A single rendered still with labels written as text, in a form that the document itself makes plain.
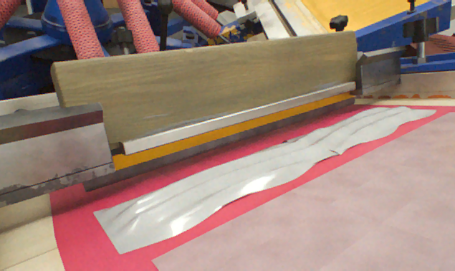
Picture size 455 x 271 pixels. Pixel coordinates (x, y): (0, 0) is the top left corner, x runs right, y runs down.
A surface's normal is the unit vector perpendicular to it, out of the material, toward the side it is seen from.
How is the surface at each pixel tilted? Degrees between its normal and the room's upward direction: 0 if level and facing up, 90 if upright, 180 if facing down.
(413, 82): 90
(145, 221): 7
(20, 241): 32
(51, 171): 58
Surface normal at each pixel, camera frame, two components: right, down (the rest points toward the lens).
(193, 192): 0.18, -0.85
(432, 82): -0.81, 0.25
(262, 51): 0.56, 0.07
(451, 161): -0.15, -0.96
